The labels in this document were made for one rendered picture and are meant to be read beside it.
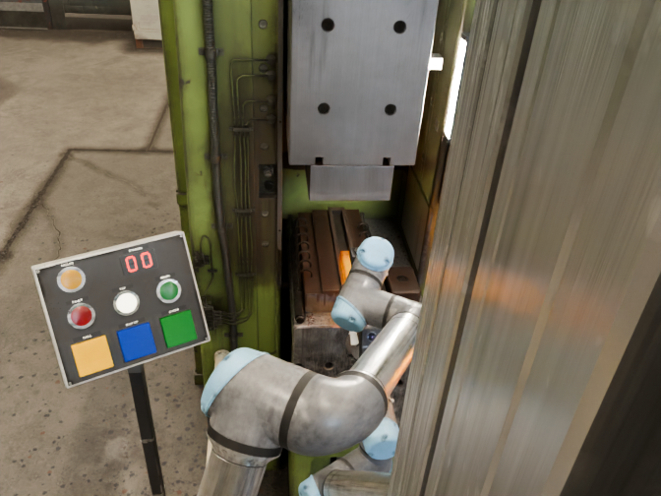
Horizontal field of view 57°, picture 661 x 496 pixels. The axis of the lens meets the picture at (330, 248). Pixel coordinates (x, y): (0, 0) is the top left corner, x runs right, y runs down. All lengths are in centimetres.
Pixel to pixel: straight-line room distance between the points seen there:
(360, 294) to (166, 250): 51
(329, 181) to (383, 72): 29
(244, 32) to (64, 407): 184
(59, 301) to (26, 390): 148
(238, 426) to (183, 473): 160
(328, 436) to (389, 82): 80
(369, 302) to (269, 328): 75
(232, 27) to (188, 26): 10
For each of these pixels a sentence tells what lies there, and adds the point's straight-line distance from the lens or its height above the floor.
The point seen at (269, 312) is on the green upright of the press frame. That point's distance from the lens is 187.
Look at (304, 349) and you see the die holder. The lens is 170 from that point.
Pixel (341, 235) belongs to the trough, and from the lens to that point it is 187.
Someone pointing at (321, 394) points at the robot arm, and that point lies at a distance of 87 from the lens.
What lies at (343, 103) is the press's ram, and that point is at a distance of 138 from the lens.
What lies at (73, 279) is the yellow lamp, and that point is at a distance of 146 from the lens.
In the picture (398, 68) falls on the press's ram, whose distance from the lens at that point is 137.
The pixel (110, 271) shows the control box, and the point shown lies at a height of 116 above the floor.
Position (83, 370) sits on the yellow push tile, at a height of 99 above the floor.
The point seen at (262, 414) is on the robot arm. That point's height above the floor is 134.
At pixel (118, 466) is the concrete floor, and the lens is 255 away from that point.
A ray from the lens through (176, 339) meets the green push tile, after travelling 151.
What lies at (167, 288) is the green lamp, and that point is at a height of 110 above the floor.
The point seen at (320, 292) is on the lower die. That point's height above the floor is 98.
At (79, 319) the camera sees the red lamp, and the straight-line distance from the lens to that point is 147.
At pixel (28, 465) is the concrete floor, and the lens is 266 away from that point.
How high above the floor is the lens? 201
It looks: 35 degrees down
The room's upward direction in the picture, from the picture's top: 4 degrees clockwise
